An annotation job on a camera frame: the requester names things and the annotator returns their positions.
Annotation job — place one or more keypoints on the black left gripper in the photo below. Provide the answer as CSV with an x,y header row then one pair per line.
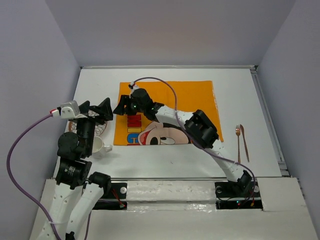
x,y
104,108

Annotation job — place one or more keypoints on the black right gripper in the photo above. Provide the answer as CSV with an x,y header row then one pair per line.
x,y
125,100

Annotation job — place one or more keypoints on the floral patterned plate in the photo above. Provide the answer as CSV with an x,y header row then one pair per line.
x,y
99,129

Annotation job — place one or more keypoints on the orange cartoon mouse placemat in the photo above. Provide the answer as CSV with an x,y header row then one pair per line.
x,y
137,130

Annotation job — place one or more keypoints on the white mug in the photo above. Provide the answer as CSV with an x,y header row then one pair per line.
x,y
99,149

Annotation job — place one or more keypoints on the copper fork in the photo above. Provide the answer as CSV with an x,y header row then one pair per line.
x,y
238,133

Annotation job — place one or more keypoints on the copper knife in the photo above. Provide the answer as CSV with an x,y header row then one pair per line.
x,y
245,143

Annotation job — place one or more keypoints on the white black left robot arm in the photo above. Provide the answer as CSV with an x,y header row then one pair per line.
x,y
76,190

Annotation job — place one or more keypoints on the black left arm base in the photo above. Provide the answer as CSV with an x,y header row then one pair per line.
x,y
115,199

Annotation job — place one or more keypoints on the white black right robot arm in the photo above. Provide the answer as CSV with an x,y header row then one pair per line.
x,y
203,134

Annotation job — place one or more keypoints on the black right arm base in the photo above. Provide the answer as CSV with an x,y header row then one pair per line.
x,y
226,199

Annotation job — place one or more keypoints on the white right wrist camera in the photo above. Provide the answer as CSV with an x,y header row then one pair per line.
x,y
133,86

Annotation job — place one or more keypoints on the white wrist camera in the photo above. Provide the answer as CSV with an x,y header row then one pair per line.
x,y
133,86
67,110

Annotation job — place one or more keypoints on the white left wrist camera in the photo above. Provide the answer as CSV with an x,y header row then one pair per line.
x,y
67,110

